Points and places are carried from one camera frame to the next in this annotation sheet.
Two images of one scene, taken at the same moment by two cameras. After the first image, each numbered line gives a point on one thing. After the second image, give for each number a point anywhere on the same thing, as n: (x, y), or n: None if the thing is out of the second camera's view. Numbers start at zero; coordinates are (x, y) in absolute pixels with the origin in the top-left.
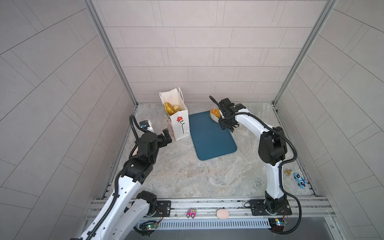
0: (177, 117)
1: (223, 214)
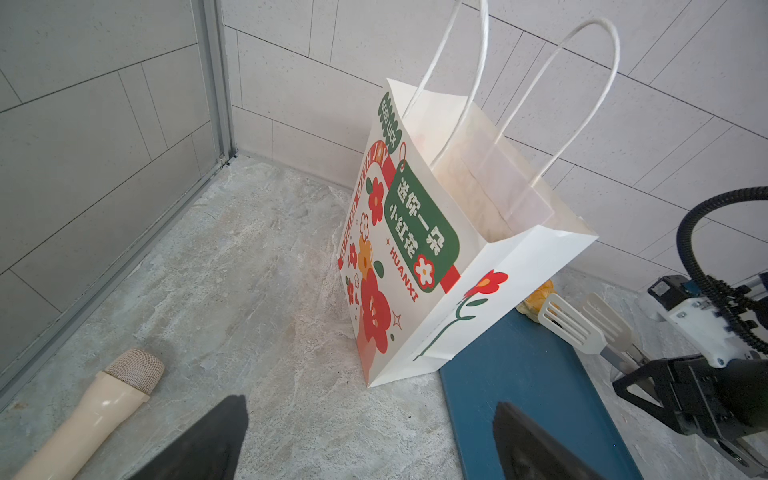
0: (446, 221)
1: None
